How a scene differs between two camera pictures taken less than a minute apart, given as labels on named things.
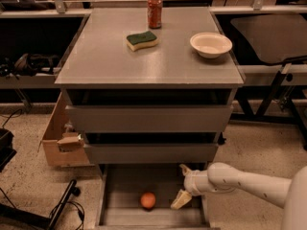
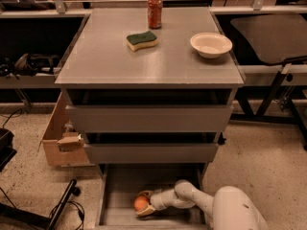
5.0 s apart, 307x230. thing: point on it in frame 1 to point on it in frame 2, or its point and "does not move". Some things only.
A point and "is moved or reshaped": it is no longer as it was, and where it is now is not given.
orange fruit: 148,200 is moved or reshaped
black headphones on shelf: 28,65 does not move
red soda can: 154,11 does not move
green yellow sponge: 143,39 does not move
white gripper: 191,183 to 158,199
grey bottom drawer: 140,196 does not move
